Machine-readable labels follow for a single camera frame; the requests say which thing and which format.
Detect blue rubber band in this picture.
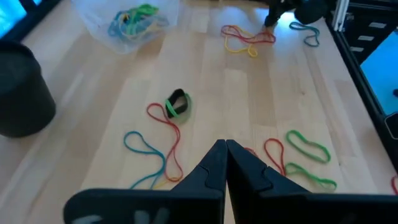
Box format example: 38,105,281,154
123,130,167,190
107,11,170,38

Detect black table-level camera box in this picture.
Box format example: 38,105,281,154
384,112,398,140

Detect black wide rubber band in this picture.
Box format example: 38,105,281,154
164,88,189,119

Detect silver aluminium rig post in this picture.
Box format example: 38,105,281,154
331,0,349,32

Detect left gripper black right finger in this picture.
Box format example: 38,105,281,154
226,139,398,224

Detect teal rubber band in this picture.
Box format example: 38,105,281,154
288,21,321,48

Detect potted green plant black pot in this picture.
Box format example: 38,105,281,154
0,39,57,138

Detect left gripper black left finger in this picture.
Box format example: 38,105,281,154
63,139,227,224

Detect clear plastic bin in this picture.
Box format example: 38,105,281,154
70,0,180,55

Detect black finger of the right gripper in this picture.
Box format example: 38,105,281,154
264,0,292,27
294,0,330,25

